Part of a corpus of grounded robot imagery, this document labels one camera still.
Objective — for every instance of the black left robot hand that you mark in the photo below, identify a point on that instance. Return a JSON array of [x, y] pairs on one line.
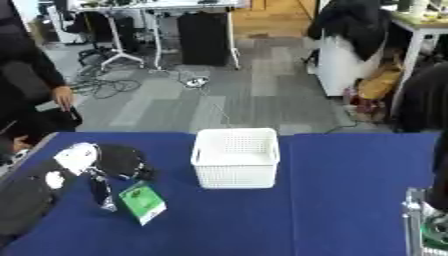
[[121, 160]]

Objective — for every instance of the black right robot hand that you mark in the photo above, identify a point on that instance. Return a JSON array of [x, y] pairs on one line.
[[441, 173]]

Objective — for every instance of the person's hand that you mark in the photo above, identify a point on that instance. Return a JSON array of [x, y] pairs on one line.
[[63, 97]]

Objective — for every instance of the yellow bag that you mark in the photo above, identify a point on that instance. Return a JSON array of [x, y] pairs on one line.
[[380, 83]]

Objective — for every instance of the white power strip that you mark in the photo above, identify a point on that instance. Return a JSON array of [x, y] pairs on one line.
[[197, 81]]

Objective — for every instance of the white perforated plastic basket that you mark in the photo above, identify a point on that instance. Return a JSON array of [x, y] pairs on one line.
[[235, 163]]

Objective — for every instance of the black office chair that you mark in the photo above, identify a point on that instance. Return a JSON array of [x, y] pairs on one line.
[[87, 30]]

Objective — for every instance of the white table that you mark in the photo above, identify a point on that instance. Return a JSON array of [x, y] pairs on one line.
[[421, 36]]

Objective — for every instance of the white cabinet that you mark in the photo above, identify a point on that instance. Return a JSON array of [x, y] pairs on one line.
[[341, 68]]

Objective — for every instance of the black computer tower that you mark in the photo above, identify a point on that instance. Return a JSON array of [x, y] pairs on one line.
[[203, 38]]

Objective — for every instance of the white desk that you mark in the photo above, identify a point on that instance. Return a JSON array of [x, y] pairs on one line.
[[154, 6]]

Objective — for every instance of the black jacket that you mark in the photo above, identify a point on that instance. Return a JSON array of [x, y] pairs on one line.
[[352, 25]]

